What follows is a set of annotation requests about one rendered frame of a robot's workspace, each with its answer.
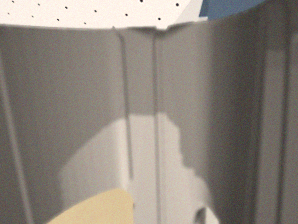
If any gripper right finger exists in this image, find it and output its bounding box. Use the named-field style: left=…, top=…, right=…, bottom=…
left=161, top=0, right=298, bottom=224

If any white perforated base plate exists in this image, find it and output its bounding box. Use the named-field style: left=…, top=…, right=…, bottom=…
left=0, top=0, right=203, bottom=28

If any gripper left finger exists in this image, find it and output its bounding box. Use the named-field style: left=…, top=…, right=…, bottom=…
left=0, top=23, right=166, bottom=224

